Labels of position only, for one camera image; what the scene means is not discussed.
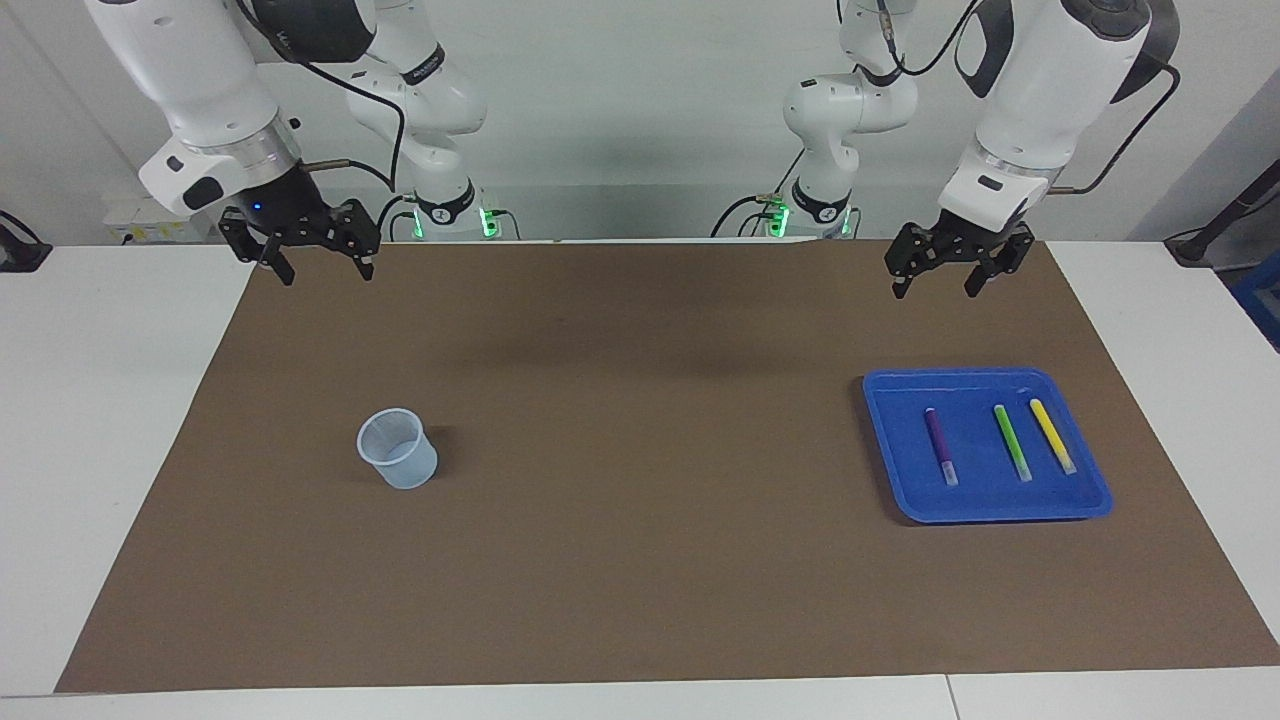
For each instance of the green marker pen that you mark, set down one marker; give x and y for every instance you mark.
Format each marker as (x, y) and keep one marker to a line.
(1010, 440)

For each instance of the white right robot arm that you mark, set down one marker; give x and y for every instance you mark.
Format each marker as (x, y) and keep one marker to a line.
(200, 70)

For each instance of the blue plastic tray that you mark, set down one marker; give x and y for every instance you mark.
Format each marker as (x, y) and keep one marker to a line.
(900, 480)

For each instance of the translucent plastic cup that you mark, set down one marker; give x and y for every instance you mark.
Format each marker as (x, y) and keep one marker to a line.
(405, 465)

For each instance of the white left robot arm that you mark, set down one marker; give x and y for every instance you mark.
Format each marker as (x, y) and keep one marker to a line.
(1050, 80)

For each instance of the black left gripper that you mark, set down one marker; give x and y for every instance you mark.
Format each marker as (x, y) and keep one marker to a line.
(950, 245)

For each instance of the black stand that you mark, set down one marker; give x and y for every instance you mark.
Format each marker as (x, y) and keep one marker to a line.
(1195, 245)

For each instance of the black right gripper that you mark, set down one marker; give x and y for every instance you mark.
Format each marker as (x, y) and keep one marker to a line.
(285, 205)

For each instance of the brown table mat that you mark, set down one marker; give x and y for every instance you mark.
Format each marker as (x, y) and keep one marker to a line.
(640, 560)

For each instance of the blue box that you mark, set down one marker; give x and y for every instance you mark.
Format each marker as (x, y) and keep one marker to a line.
(1262, 300)

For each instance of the purple marker pen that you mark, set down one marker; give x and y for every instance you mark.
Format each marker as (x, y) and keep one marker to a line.
(938, 440)

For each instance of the yellow marker pen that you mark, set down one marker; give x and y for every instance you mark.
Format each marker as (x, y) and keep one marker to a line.
(1050, 432)

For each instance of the white power strip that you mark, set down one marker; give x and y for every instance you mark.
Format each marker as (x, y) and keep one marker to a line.
(130, 228)

